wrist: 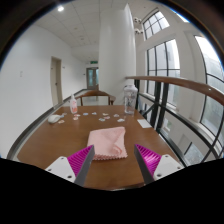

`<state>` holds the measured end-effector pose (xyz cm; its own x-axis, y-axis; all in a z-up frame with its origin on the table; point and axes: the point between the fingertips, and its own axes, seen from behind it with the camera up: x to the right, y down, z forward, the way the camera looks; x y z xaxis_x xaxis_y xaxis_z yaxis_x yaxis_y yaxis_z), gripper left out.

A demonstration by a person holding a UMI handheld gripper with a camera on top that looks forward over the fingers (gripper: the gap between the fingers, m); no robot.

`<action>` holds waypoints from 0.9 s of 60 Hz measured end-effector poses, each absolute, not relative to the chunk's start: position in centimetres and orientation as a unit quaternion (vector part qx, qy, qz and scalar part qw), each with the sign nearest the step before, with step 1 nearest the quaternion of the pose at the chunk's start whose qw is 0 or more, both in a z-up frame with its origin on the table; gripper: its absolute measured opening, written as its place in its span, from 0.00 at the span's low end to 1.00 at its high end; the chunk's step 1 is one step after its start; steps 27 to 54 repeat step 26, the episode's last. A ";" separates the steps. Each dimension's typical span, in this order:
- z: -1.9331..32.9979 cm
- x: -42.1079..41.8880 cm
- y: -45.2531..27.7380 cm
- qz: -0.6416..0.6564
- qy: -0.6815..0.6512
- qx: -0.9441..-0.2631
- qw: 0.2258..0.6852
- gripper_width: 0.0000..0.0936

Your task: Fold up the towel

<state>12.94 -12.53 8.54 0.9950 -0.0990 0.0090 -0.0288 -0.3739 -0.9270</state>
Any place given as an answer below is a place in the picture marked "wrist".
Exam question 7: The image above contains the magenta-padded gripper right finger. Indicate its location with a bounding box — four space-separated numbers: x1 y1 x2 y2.
133 143 185 185

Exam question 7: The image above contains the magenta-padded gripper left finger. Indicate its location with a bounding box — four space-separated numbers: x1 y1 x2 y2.
44 144 96 188

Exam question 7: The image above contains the pink towel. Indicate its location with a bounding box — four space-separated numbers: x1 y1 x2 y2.
86 126 129 162

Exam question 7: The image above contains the white computer mouse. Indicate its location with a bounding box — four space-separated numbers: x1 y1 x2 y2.
47 114 63 125

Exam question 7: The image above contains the white spray bottle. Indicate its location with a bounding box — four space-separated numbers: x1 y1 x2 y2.
69 94 79 115

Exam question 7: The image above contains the clear plastic water bottle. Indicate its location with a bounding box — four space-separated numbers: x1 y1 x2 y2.
123 84 139 117

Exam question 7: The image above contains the brown wooden chair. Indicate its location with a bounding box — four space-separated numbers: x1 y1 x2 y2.
75 90 117 107

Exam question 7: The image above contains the beige single door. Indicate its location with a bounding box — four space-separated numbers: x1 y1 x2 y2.
50 56 63 107

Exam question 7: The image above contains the black railing with wooden handrail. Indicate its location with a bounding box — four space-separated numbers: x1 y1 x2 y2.
125 75 224 160

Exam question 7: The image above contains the grey glazed double door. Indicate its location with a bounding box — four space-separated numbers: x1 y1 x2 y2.
86 67 100 91

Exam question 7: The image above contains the tall black-framed window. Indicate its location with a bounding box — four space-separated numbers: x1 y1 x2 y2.
146 38 181 108

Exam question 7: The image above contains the large black-framed window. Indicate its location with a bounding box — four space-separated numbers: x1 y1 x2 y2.
194 34 224 158

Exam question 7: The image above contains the small high black-framed window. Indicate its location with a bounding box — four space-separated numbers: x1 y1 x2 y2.
142 10 171 41

